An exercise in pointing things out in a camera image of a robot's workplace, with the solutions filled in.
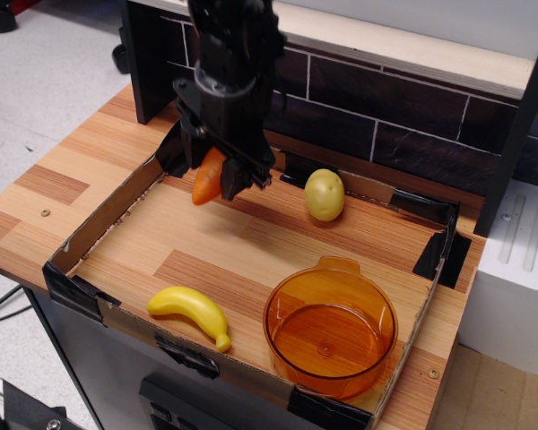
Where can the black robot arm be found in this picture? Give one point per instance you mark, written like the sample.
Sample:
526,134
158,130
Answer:
236,38

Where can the yellow-green plastic toy potato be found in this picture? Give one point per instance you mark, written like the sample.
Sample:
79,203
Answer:
324,195

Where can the orange plastic toy carrot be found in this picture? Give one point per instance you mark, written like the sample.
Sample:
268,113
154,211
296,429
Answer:
207,185

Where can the yellow plastic toy banana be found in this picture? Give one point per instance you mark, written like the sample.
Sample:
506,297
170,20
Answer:
197,307

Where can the aluminium frame with black bracket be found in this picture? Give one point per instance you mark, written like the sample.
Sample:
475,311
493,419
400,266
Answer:
19,410

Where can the cardboard fence with black tape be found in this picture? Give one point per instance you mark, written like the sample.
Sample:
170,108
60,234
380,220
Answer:
143,234

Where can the dark brick-pattern backsplash panel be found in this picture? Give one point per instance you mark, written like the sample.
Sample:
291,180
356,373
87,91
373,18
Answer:
422,126

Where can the black control panel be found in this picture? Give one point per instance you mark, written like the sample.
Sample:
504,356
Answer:
168,411

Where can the black vertical post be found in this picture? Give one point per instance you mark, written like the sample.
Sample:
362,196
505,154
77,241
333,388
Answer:
510,156

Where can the white ribbed sink drainboard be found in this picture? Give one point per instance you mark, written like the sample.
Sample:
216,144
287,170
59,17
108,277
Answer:
501,316

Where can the transparent orange plastic pot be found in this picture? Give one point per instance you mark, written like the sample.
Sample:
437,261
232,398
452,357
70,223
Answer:
330,329

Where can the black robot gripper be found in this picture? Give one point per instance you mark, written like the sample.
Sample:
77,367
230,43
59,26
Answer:
231,118

